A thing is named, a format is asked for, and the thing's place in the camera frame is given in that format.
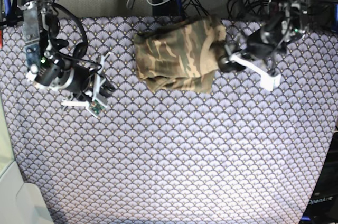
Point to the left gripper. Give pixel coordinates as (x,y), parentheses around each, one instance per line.
(225,64)

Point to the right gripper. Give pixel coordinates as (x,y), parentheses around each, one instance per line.
(96,86)

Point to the camouflage T-shirt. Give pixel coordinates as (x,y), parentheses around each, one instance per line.
(181,56)

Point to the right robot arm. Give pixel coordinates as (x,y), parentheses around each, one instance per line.
(48,67)

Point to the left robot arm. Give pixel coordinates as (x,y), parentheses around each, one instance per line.
(285,23)

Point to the black box under table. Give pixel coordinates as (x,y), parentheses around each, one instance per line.
(171,8)

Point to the fan pattern tablecloth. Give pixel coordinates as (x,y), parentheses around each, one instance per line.
(237,155)

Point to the white plastic bin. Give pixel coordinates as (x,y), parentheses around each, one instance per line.
(21,202)

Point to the black OpenArm case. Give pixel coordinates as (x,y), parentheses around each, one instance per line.
(322,206)

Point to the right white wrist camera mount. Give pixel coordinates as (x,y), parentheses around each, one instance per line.
(76,79)

